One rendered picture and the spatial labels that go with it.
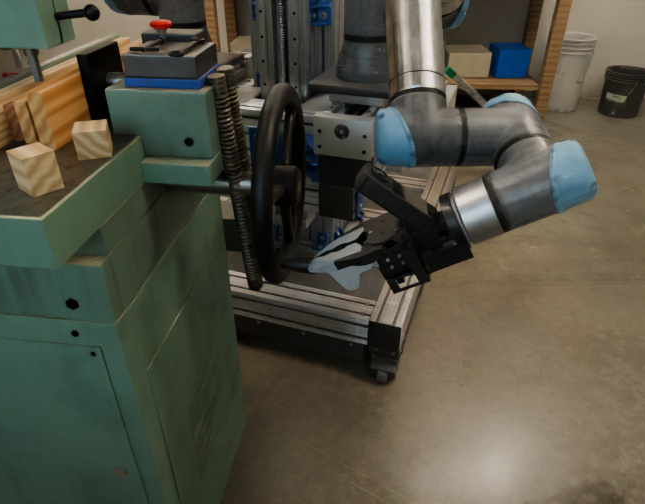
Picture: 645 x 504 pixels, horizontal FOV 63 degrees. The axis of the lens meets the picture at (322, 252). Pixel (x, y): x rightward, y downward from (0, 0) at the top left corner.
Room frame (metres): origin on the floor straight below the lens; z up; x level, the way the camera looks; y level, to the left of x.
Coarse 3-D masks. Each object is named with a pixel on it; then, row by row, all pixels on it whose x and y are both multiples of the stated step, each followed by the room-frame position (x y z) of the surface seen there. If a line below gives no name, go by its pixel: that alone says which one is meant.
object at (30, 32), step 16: (0, 0) 0.71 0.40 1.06; (16, 0) 0.71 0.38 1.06; (32, 0) 0.71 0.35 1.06; (48, 0) 0.73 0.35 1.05; (64, 0) 0.77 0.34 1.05; (0, 16) 0.71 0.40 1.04; (16, 16) 0.71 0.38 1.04; (32, 16) 0.71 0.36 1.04; (48, 16) 0.72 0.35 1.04; (0, 32) 0.71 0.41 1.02; (16, 32) 0.71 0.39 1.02; (32, 32) 0.71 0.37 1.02; (48, 32) 0.71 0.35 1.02; (64, 32) 0.75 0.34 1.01; (32, 48) 0.71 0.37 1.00; (48, 48) 0.71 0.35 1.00
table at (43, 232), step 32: (0, 160) 0.58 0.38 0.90; (64, 160) 0.58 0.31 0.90; (96, 160) 0.58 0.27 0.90; (128, 160) 0.62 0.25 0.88; (160, 160) 0.65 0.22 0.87; (192, 160) 0.65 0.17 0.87; (0, 192) 0.50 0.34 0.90; (64, 192) 0.50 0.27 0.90; (96, 192) 0.54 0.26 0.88; (128, 192) 0.60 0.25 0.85; (0, 224) 0.45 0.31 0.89; (32, 224) 0.44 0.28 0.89; (64, 224) 0.47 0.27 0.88; (96, 224) 0.52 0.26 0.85; (0, 256) 0.45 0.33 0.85; (32, 256) 0.44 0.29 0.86; (64, 256) 0.45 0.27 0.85
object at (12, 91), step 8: (120, 40) 1.03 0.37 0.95; (128, 40) 1.05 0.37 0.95; (64, 64) 0.84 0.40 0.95; (72, 64) 0.85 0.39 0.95; (48, 72) 0.79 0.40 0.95; (56, 72) 0.81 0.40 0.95; (64, 72) 0.82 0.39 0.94; (24, 80) 0.75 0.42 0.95; (32, 80) 0.75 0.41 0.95; (48, 80) 0.78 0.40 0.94; (8, 88) 0.71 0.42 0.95; (16, 88) 0.71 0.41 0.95; (24, 88) 0.73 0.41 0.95; (32, 88) 0.74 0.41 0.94; (0, 96) 0.68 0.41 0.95; (8, 96) 0.69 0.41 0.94; (16, 96) 0.71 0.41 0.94; (0, 104) 0.67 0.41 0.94
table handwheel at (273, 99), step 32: (288, 96) 0.70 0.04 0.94; (288, 128) 0.76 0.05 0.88; (256, 160) 0.59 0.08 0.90; (288, 160) 0.72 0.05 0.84; (192, 192) 0.71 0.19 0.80; (224, 192) 0.70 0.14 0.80; (256, 192) 0.57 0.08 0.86; (288, 192) 0.67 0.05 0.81; (256, 224) 0.56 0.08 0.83; (288, 224) 0.72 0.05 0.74; (256, 256) 0.57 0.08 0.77; (288, 256) 0.69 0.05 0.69
